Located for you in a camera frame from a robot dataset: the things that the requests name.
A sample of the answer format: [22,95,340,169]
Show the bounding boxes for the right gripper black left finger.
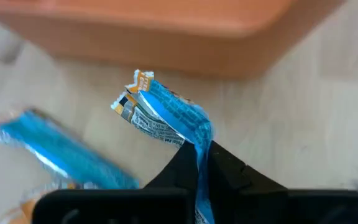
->
[31,142,200,224]

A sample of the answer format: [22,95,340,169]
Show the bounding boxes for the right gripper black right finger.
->
[208,141,358,224]

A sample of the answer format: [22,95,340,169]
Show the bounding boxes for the blue granola bar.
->
[110,68,216,224]
[0,107,140,190]

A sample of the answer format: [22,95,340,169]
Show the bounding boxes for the opaque orange plastic bin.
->
[0,0,346,80]

